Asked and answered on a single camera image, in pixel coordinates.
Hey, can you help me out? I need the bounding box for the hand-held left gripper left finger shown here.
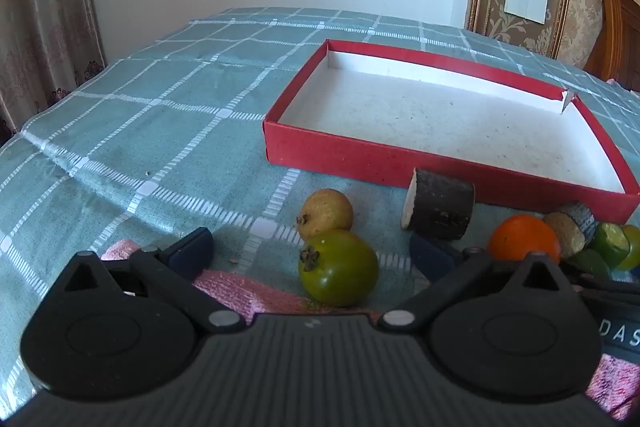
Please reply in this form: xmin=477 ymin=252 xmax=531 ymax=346
xmin=47 ymin=227 xmax=247 ymax=334

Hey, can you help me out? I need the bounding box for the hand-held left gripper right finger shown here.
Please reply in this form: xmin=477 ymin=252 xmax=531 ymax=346
xmin=377 ymin=232 xmax=583 ymax=332

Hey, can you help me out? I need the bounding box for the long dark sugarcane piece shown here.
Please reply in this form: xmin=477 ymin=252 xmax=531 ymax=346
xmin=401 ymin=167 xmax=476 ymax=242

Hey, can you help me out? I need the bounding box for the large green round fruit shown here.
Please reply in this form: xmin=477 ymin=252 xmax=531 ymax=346
xmin=298 ymin=229 xmax=380 ymax=308

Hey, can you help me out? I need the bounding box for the yellow-brown round fruit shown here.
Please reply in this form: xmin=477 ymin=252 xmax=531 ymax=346
xmin=296 ymin=188 xmax=355 ymax=242

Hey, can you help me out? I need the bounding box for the red cardboard box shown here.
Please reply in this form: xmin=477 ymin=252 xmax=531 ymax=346
xmin=263 ymin=39 xmax=640 ymax=225

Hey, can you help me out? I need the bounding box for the dark green lime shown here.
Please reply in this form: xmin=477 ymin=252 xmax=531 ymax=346
xmin=567 ymin=249 xmax=613 ymax=280

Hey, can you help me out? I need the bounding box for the pink towel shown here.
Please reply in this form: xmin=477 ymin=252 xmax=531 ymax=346
xmin=100 ymin=239 xmax=640 ymax=423

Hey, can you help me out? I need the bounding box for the cut green fruit piece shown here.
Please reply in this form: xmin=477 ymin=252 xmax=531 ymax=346
xmin=587 ymin=222 xmax=631 ymax=267

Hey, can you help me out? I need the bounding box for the large orange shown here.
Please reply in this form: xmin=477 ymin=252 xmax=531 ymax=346
xmin=487 ymin=214 xmax=562 ymax=264

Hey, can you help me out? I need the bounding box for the wooden headboard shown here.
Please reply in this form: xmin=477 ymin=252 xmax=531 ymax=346
xmin=584 ymin=0 xmax=640 ymax=92

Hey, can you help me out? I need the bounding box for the patterned curtain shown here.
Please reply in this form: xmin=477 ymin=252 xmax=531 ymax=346
xmin=0 ymin=0 xmax=108 ymax=148

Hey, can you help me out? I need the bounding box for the white wall switch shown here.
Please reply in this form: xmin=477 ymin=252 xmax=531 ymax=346
xmin=505 ymin=0 xmax=547 ymax=25

